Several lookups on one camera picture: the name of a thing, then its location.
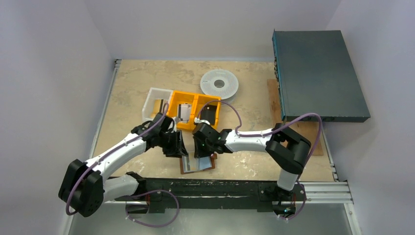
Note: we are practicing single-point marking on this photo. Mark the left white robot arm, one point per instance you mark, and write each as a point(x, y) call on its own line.
point(86, 185)

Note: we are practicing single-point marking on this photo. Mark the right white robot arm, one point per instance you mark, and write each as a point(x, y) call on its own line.
point(288, 148)

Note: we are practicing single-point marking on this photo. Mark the dark blue flat box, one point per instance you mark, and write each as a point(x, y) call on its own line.
point(315, 74)

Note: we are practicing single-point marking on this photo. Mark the tan cards in white bin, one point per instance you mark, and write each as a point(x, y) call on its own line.
point(158, 106)

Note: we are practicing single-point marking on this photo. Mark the white plastic bin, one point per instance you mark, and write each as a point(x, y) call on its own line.
point(153, 94)

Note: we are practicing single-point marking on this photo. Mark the wooden board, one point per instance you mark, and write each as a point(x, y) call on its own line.
point(299, 131)

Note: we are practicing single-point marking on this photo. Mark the grey filament spool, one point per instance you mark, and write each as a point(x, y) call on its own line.
point(220, 83)

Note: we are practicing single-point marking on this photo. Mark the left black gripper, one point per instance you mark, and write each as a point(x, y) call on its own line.
point(177, 149)

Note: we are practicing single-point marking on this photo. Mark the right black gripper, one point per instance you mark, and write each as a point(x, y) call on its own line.
point(200, 146)

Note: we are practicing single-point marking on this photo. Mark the stack of silver cards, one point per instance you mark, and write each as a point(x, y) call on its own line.
point(184, 112)

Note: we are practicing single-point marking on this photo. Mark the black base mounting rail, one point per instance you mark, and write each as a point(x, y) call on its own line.
point(159, 194)

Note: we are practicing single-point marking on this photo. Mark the orange double plastic bin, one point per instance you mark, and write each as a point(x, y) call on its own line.
point(198, 102)

